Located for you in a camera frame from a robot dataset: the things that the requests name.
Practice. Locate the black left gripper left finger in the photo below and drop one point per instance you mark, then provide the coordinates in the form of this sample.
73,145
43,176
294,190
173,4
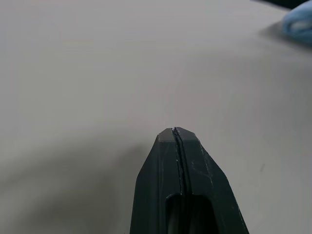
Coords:
156,190

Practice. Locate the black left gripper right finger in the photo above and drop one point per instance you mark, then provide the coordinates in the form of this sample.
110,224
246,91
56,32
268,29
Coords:
209,190

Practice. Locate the light blue towel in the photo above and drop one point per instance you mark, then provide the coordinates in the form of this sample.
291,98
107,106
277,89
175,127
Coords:
299,24

